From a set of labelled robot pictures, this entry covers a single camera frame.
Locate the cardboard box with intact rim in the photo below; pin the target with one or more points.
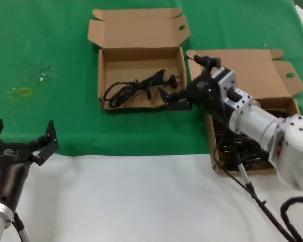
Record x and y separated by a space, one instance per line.
247 73

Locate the green table cloth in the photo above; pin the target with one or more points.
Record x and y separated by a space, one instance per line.
65 50

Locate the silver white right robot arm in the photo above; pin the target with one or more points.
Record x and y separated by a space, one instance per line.
293 146

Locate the cardboard box with torn rim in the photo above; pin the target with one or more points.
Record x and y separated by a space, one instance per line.
139 35

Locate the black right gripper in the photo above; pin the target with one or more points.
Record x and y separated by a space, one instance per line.
207 95

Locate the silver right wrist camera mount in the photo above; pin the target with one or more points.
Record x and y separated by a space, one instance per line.
232 83

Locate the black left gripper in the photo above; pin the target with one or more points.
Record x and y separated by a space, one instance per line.
12 166

